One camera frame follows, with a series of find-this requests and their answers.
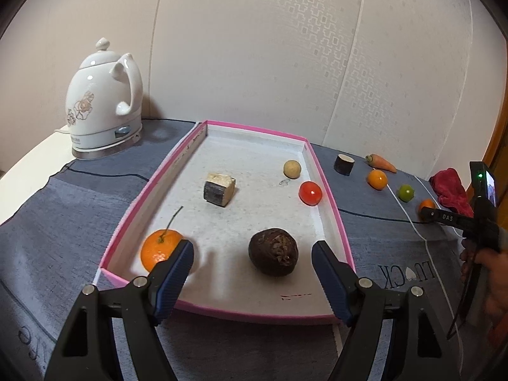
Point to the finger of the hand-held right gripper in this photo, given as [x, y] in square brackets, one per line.
[428, 215]

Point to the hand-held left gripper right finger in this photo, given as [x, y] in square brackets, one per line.
[331, 281]

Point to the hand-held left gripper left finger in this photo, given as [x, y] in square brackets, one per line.
[174, 274]

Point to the stemmed orange tangerine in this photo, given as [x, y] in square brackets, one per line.
[158, 252]

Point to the green tomato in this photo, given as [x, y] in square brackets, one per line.
[406, 193]

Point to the dark brown wrinkled fruit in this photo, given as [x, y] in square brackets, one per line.
[270, 254]

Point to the orange carrot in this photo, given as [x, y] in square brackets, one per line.
[383, 162]

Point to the red tomato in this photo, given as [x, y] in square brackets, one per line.
[310, 193]

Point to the split dark sugarcane piece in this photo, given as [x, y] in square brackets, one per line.
[218, 192]

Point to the pink cardboard box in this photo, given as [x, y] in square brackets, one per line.
[246, 214]

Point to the round dark sugarcane piece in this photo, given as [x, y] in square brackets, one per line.
[343, 165]

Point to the small yellow potato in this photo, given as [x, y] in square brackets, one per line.
[292, 169]

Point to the person's right hand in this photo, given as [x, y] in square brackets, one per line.
[495, 276]

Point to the red cloth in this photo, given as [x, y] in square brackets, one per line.
[450, 190]

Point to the grey blue tablecloth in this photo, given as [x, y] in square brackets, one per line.
[59, 214]

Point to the white floral ceramic kettle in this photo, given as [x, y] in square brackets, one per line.
[95, 99]

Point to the wooden door frame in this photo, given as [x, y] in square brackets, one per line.
[501, 143]

